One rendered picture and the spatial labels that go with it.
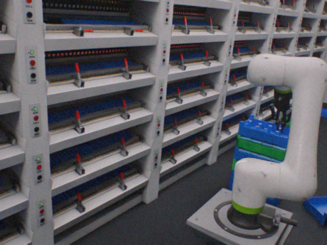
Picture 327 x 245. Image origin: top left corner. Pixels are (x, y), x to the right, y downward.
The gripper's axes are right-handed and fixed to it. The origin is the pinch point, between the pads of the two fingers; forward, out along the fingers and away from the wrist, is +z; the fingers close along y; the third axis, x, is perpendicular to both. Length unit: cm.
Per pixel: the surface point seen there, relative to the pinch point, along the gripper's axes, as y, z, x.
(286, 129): 1.5, 9.2, 8.0
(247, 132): -15.2, 1.9, -10.2
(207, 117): -52, 16, 7
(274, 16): -41, -15, 107
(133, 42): -54, -68, -44
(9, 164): -59, -57, -114
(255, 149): -9.3, 10.0, -13.9
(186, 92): -56, -15, -7
